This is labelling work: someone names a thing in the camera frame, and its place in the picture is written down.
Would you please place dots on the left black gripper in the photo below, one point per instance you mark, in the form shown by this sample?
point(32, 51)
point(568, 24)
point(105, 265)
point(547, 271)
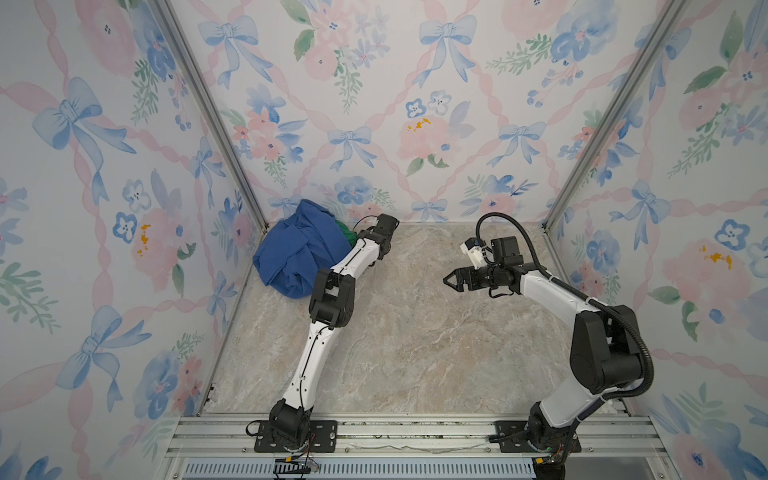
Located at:
point(363, 234)

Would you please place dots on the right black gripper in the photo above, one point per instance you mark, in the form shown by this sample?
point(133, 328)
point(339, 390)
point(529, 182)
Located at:
point(466, 273)

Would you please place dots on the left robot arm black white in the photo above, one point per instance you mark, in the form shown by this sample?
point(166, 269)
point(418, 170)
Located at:
point(331, 307)

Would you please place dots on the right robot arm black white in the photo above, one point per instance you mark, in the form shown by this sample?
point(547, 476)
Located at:
point(608, 358)

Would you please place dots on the green cloth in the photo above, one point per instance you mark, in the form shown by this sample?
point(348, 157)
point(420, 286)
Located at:
point(349, 234)

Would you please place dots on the dark blue shirt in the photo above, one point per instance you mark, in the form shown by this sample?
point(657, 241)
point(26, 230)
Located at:
point(296, 248)

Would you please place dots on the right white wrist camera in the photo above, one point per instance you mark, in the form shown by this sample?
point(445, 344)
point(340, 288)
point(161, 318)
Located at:
point(477, 252)

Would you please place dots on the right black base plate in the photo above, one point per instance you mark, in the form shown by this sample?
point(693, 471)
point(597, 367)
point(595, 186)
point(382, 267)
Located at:
point(518, 436)

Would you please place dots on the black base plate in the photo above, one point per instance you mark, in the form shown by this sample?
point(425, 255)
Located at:
point(316, 436)
point(518, 436)

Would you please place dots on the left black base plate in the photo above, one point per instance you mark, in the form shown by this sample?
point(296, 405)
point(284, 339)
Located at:
point(316, 436)

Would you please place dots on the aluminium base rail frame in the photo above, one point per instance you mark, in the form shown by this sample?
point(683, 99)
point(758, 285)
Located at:
point(410, 446)

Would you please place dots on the left corner aluminium post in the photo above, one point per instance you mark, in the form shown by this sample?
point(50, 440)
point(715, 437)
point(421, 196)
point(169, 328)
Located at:
point(179, 46)

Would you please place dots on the corner aluminium post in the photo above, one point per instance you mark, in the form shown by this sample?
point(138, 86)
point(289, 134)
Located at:
point(661, 30)
point(179, 46)

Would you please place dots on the right corner aluminium post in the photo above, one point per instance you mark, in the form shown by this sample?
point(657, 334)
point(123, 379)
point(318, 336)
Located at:
point(661, 30)

